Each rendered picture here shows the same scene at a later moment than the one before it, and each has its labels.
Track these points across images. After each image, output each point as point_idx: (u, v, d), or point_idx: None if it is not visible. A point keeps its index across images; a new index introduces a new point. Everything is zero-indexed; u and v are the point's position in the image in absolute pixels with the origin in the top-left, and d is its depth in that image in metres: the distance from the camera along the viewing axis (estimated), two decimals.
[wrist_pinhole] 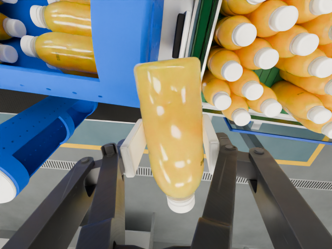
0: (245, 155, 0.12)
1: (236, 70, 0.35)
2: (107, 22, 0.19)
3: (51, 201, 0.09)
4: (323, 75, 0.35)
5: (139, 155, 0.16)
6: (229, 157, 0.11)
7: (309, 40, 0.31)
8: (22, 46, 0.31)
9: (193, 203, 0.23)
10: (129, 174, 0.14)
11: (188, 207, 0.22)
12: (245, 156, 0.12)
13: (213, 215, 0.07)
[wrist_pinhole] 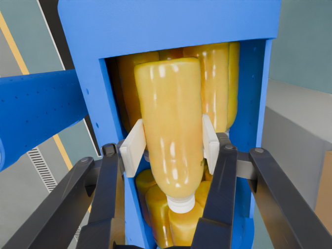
0: (245, 155, 0.12)
1: None
2: None
3: (51, 201, 0.09)
4: None
5: (139, 155, 0.16)
6: (229, 157, 0.11)
7: None
8: None
9: (193, 203, 0.23)
10: (129, 174, 0.14)
11: (188, 207, 0.22)
12: (245, 156, 0.12)
13: (213, 215, 0.07)
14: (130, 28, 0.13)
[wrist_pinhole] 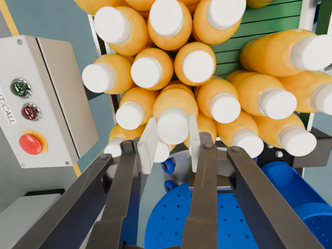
0: (224, 153, 0.12)
1: (246, 145, 0.25)
2: None
3: (69, 196, 0.09)
4: (240, 1, 0.18)
5: (153, 152, 0.16)
6: (210, 155, 0.11)
7: (191, 70, 0.21)
8: None
9: None
10: (146, 171, 0.14)
11: None
12: (223, 154, 0.12)
13: (199, 213, 0.07)
14: None
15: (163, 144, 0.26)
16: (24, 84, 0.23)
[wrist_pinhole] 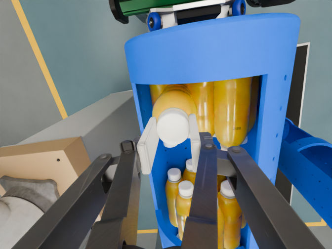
0: (224, 154, 0.12)
1: None
2: (203, 64, 0.19)
3: (68, 196, 0.09)
4: None
5: (153, 152, 0.16)
6: (210, 155, 0.11)
7: None
8: None
9: None
10: (145, 171, 0.14)
11: None
12: (224, 154, 0.12)
13: (199, 213, 0.07)
14: None
15: None
16: None
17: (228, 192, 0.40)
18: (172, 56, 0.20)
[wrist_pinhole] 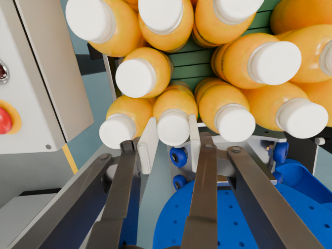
0: (224, 154, 0.12)
1: (302, 118, 0.17)
2: None
3: (68, 196, 0.09)
4: None
5: (153, 152, 0.16)
6: (210, 155, 0.11)
7: None
8: None
9: None
10: (145, 171, 0.14)
11: None
12: (223, 154, 0.12)
13: (199, 213, 0.07)
14: None
15: (182, 119, 0.18)
16: None
17: None
18: None
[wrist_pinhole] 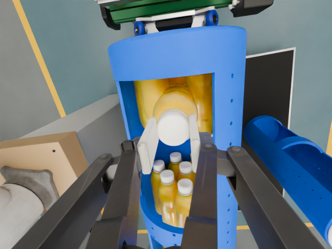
0: (224, 153, 0.12)
1: None
2: (162, 64, 0.25)
3: (69, 196, 0.09)
4: None
5: (153, 152, 0.16)
6: (210, 155, 0.11)
7: None
8: None
9: None
10: (146, 171, 0.14)
11: None
12: (223, 154, 0.12)
13: (199, 213, 0.07)
14: None
15: (182, 118, 0.18)
16: None
17: None
18: (139, 58, 0.25)
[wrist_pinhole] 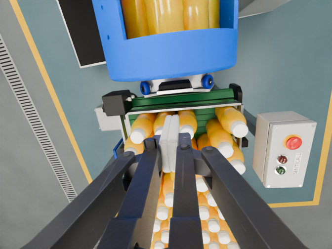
0: (198, 153, 0.13)
1: None
2: (173, 46, 0.25)
3: (90, 191, 0.09)
4: None
5: None
6: (186, 155, 0.12)
7: None
8: None
9: None
10: (167, 169, 0.14)
11: None
12: (198, 154, 0.12)
13: (182, 212, 0.07)
14: None
15: None
16: (276, 172, 0.46)
17: None
18: (197, 54, 0.26)
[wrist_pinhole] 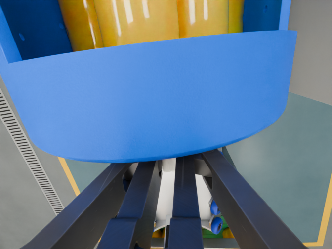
0: (198, 153, 0.13)
1: None
2: (140, 88, 0.08)
3: (90, 192, 0.09)
4: None
5: None
6: (186, 155, 0.12)
7: None
8: None
9: None
10: (167, 169, 0.14)
11: None
12: (198, 154, 0.12)
13: (182, 212, 0.07)
14: None
15: None
16: None
17: None
18: (213, 104, 0.09)
